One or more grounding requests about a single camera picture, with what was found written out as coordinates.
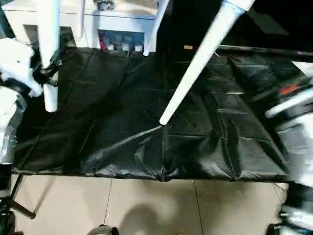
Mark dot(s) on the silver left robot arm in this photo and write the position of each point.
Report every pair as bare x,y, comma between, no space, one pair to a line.
8,137

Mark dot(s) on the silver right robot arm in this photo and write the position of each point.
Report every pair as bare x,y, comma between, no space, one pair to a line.
298,151

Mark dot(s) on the dark metal bar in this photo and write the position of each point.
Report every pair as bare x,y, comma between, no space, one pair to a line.
256,49

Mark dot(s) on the red bottle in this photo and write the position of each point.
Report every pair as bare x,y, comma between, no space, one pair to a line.
102,42

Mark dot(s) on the small white jar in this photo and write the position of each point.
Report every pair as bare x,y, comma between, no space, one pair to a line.
111,47
126,46
138,47

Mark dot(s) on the white glass door cabinet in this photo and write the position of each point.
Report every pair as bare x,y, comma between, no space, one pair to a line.
117,20

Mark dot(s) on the dark speckled object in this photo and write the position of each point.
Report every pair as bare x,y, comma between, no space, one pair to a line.
101,5

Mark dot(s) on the black mat cover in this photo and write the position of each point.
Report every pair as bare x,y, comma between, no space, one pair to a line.
146,98

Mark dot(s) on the small tan block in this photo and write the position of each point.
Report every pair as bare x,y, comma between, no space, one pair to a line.
187,47

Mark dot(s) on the dark robot waist part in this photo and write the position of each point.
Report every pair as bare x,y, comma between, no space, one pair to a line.
102,230

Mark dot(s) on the black folding stand frame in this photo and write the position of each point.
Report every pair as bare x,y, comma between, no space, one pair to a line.
24,210

